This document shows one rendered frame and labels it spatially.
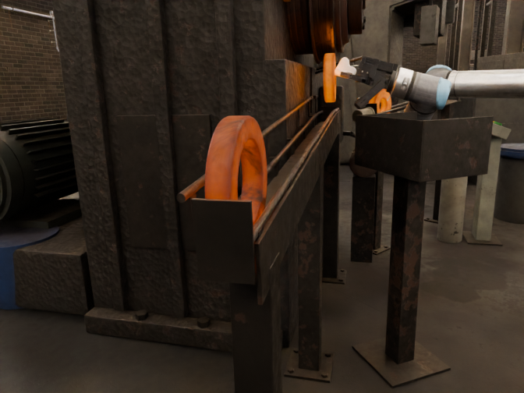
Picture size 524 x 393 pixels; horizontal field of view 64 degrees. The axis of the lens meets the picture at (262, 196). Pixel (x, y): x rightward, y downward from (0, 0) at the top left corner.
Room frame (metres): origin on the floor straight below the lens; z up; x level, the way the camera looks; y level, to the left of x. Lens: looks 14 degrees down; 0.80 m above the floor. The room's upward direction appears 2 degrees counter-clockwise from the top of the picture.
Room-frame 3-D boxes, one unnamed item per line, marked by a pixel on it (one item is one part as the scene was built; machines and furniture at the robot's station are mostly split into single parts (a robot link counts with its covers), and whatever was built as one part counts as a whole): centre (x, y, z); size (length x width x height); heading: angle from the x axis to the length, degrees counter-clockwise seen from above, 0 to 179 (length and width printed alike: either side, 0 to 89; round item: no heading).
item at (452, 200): (2.09, -0.98, 0.26); 0.12 x 0.12 x 0.52
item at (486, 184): (2.09, -1.14, 0.31); 0.24 x 0.16 x 0.62; 165
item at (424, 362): (1.08, -0.40, 0.36); 0.26 x 0.20 x 0.72; 20
